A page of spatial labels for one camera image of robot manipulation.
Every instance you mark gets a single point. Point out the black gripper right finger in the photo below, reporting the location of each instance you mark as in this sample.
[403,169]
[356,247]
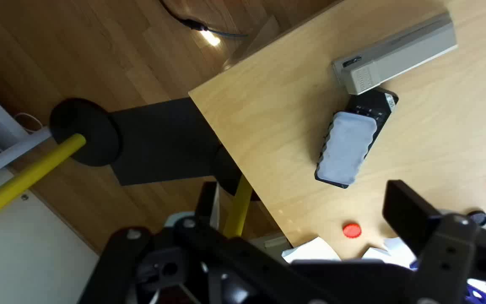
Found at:
[445,247]

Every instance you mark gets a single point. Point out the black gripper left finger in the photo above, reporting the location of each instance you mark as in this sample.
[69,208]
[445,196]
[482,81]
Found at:
[197,264]

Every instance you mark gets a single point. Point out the black game disc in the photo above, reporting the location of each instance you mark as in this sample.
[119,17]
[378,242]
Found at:
[479,216]

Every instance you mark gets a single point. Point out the short yellow pole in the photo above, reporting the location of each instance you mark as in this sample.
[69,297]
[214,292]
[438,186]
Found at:
[238,211]

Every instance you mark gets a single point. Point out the small red game disc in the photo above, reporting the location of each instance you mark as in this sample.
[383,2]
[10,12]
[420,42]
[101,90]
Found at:
[351,230]

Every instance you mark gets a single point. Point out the black flat panel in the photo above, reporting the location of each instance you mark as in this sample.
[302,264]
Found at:
[163,140]

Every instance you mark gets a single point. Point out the black device with grey pad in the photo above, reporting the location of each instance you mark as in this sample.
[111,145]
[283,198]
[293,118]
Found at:
[346,145]

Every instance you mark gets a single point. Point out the black round pole base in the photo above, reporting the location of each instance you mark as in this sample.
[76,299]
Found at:
[92,127]

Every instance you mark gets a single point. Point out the white cabinet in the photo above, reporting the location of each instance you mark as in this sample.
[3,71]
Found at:
[23,259]

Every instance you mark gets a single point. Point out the long yellow pole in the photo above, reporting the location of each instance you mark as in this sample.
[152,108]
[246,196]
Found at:
[23,179]

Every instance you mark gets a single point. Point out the grey stapler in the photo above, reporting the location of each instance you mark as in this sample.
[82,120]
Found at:
[395,53]

